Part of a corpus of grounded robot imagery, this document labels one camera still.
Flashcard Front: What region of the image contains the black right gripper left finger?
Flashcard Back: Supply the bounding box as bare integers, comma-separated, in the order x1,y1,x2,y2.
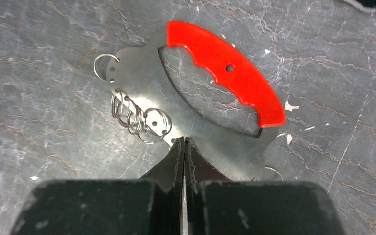
11,137,185,235

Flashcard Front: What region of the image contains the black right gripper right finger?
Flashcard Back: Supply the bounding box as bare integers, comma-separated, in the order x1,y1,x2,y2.
184,138,346,235

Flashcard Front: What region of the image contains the metal key holder red handle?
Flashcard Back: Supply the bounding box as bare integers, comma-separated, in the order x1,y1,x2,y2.
101,21,286,181

